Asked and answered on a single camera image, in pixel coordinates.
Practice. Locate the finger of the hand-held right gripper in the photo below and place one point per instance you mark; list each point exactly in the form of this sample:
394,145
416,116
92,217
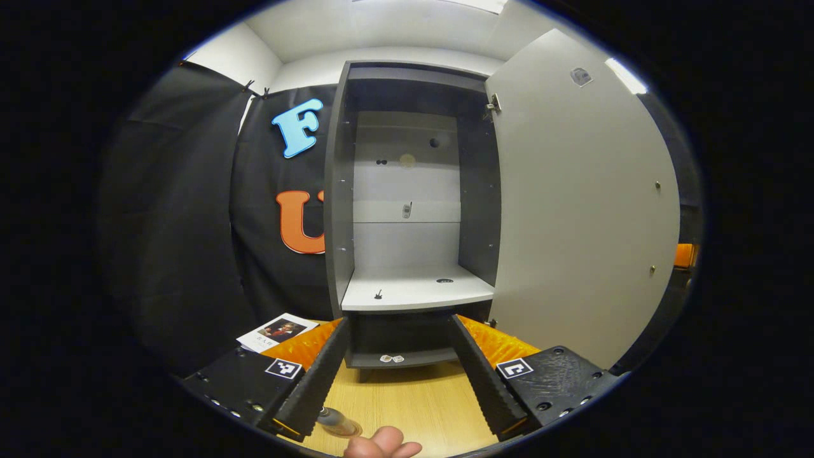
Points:
685,256

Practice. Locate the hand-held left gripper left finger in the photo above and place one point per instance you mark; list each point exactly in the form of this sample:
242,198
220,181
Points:
321,381

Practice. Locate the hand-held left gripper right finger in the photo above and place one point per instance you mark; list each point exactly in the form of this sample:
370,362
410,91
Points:
480,381

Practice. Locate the silver printed bottle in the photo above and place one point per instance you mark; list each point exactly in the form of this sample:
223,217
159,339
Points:
337,423

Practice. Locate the grey cabinet door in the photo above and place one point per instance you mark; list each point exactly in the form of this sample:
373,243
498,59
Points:
585,210

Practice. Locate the dark grey cabinet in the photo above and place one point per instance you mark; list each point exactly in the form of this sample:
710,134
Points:
338,191

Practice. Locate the metal door hinge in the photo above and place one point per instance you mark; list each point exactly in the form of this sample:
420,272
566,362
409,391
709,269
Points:
493,107

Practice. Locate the white photo booklet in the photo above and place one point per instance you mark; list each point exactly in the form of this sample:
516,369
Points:
276,332

